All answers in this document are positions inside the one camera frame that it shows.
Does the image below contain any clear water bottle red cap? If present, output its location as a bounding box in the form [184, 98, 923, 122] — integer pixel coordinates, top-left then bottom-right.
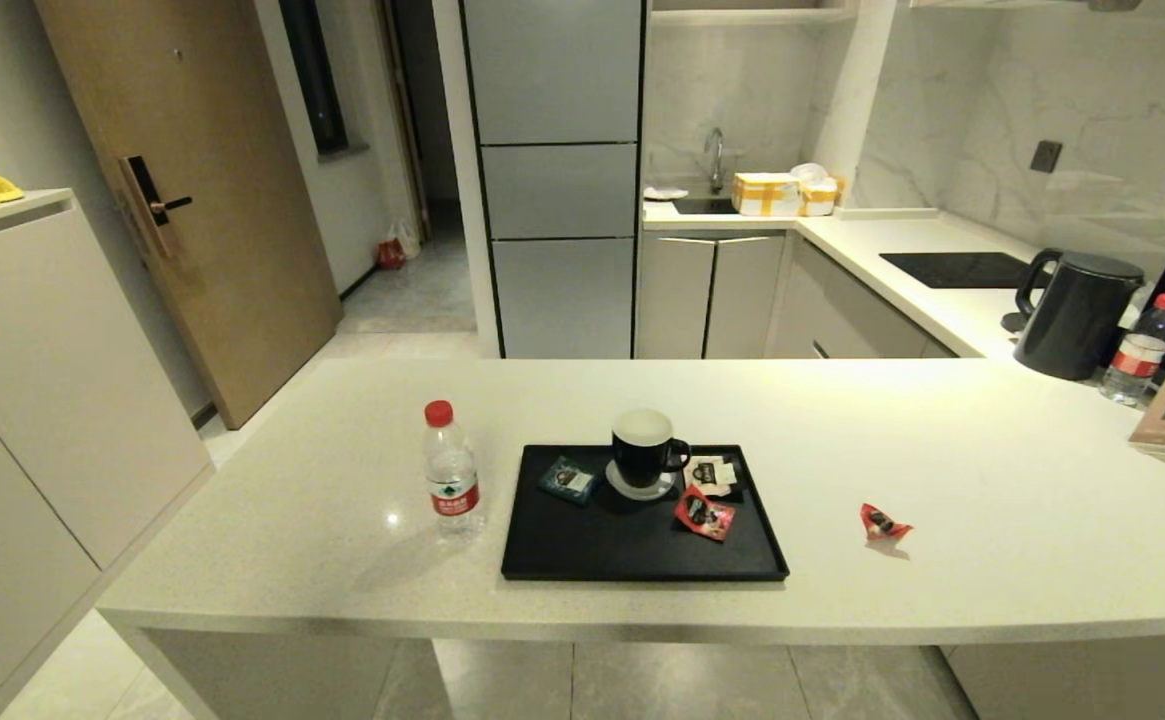
[1100, 293, 1165, 407]
[422, 400, 483, 536]

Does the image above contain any red coffee sachet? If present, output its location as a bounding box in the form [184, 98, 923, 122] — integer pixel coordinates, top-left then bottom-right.
[860, 503, 915, 542]
[674, 485, 739, 543]

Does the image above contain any teal tea bag packet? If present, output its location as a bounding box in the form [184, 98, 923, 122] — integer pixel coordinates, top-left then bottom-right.
[538, 455, 598, 505]

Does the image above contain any black electric kettle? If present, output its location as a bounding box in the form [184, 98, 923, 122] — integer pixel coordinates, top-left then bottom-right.
[1014, 249, 1146, 382]

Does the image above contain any grey cabinet door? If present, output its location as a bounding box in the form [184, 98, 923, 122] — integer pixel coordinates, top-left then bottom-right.
[704, 234, 788, 360]
[637, 234, 718, 360]

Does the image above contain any black mug white inside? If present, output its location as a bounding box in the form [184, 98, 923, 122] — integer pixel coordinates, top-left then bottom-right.
[610, 408, 692, 490]

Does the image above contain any white round saucer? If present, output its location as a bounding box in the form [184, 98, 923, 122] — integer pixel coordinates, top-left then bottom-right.
[605, 459, 676, 501]

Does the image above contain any beige coffee sachet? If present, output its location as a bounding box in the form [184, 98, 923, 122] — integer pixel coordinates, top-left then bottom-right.
[684, 455, 743, 499]

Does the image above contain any grey tall refrigerator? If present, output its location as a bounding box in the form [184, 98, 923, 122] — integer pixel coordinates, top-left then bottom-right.
[460, 0, 648, 360]

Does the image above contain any black rectangular serving tray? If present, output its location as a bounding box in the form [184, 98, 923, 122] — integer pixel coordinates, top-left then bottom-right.
[500, 445, 791, 583]

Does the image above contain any large yellow taped box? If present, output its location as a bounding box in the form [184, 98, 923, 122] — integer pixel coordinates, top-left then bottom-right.
[732, 172, 803, 217]

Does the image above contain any grey drawer cabinet front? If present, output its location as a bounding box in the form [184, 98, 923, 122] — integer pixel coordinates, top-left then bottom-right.
[767, 239, 958, 360]

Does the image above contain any small yellow taped box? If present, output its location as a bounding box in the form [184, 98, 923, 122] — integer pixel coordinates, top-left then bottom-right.
[798, 177, 842, 217]

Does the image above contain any black induction cooktop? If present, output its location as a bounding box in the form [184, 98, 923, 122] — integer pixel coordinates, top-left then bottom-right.
[880, 252, 1043, 290]

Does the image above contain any brown wooden door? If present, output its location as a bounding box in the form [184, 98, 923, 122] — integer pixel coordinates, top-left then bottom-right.
[35, 0, 345, 431]

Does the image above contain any white shoe cabinet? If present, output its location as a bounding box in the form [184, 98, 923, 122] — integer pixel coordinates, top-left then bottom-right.
[0, 188, 215, 720]

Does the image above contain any grey range hood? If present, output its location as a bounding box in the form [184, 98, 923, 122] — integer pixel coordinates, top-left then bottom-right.
[907, 0, 1143, 13]

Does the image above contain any dark narrow wall panel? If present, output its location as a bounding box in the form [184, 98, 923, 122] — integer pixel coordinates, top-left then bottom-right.
[279, 0, 351, 159]

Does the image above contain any black door lock handle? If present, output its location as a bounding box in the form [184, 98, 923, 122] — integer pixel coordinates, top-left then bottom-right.
[119, 155, 194, 259]

